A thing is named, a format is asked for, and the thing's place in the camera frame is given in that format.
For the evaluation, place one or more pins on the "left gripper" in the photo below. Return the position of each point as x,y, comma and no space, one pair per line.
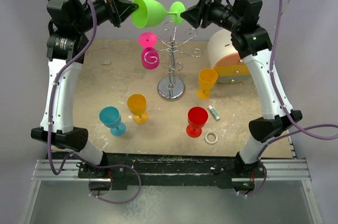
117,8

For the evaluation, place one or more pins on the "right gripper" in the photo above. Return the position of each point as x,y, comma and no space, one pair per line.
202,10

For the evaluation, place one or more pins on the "green plastic wine glass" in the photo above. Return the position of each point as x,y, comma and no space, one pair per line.
152,13

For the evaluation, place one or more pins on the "pink plastic wine glass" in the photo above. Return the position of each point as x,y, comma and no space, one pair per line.
149,56

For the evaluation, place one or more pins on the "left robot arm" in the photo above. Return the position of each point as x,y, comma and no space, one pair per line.
66,47

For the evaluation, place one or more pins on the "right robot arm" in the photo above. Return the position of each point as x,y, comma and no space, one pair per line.
255,49

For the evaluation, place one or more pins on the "orange wine glass right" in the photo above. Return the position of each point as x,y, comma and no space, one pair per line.
207,80

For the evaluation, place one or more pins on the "orange wine glass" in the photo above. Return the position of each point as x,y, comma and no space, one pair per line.
137,105
207,80

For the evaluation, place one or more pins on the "chrome wine glass rack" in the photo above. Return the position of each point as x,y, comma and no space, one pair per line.
171,87

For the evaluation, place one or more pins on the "orange wine glass left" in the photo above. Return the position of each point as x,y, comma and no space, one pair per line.
137,105

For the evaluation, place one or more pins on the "red plastic wine glass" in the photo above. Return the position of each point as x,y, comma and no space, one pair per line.
197,118

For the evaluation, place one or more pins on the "blue plastic wine glass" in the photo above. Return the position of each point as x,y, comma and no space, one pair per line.
111,118

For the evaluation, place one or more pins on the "white round drawer box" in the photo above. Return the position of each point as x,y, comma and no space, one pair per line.
225,60

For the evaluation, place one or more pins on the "white green glue stick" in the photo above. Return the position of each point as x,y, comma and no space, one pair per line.
213,112

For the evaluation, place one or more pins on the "white tape roll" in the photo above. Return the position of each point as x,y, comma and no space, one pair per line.
211,138

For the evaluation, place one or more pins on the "black base frame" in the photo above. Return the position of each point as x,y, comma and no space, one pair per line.
118,171

